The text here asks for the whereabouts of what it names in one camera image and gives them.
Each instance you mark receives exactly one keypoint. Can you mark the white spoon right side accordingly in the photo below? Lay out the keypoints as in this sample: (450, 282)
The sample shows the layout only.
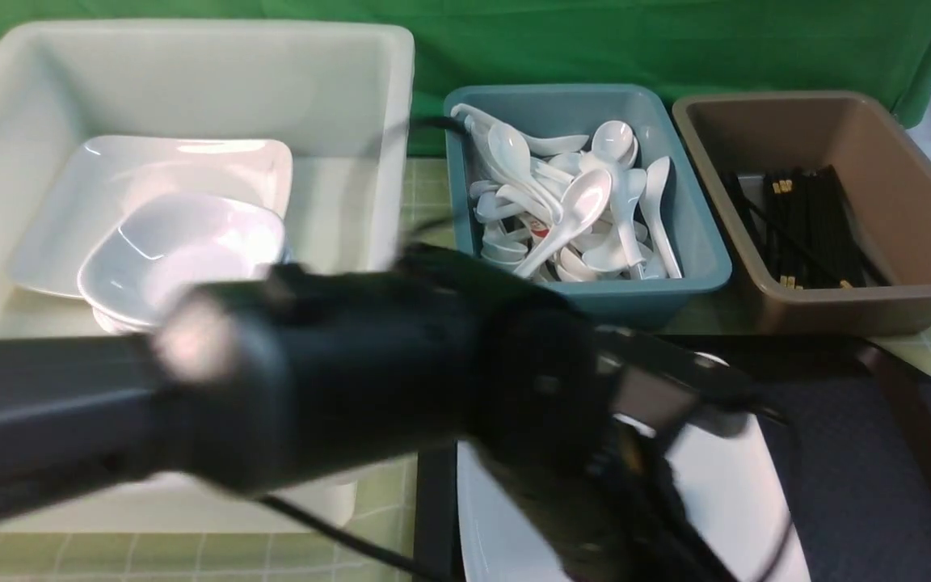
(651, 204)

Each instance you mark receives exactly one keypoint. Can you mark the green backdrop cloth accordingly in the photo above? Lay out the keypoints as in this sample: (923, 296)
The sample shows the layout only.
(881, 49)

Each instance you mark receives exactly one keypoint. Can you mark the large white plastic tub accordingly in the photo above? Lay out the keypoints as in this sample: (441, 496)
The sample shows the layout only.
(337, 94)

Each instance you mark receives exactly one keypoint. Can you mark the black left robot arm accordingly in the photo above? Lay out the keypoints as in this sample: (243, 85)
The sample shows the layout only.
(256, 385)

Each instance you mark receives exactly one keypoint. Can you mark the black chopstick gold tip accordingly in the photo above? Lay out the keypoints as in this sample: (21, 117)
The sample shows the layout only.
(807, 256)

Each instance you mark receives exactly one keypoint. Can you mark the white spoon front centre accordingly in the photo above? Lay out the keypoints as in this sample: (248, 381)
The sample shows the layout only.
(583, 203)

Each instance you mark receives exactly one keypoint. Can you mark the stack of white small dishes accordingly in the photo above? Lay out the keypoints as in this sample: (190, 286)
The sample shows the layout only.
(173, 242)

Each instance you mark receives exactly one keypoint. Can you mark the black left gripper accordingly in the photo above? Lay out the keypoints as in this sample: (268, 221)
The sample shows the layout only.
(575, 425)

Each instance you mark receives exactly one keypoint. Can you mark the brown plastic bin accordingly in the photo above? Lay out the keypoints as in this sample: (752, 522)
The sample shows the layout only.
(887, 180)

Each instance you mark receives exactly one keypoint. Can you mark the bundle of black chopsticks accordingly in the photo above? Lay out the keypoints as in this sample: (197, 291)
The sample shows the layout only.
(813, 206)

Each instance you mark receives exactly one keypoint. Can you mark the black serving tray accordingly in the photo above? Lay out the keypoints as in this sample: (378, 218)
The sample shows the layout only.
(866, 414)

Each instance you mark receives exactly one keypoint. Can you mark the white spoon top round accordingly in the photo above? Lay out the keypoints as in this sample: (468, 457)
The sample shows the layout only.
(616, 139)

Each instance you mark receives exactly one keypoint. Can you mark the white spoon upper left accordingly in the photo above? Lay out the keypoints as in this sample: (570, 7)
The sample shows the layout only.
(512, 156)

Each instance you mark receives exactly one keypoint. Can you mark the white square plate in tub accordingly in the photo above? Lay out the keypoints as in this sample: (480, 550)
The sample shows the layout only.
(111, 175)

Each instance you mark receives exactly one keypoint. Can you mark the white spoon long handle back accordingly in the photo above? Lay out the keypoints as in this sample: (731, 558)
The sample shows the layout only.
(474, 118)

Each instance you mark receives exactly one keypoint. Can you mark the large white square plate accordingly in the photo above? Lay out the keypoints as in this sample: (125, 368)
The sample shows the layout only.
(718, 462)

